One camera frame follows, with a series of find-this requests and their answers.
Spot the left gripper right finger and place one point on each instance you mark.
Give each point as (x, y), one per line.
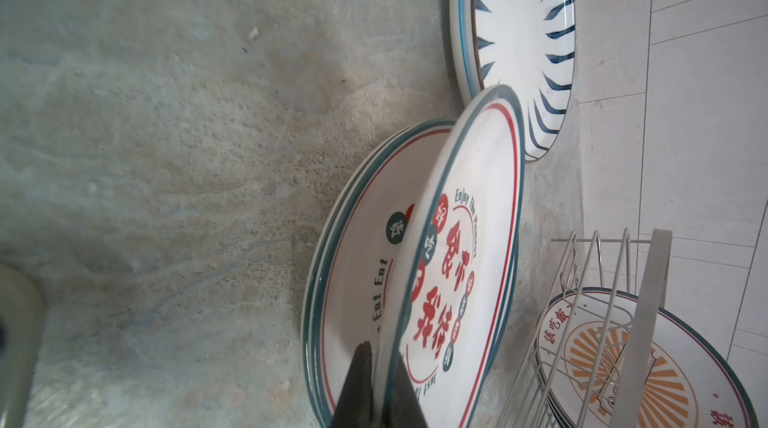
(403, 410)

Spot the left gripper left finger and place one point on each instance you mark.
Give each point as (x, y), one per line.
(355, 405)

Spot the red text white plate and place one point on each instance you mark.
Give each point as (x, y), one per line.
(354, 258)

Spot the rearmost white plate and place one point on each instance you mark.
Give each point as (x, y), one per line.
(455, 269)

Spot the black striped white plate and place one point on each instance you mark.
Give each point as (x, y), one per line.
(528, 45)

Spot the metal wire dish rack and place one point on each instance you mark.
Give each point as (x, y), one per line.
(618, 373)

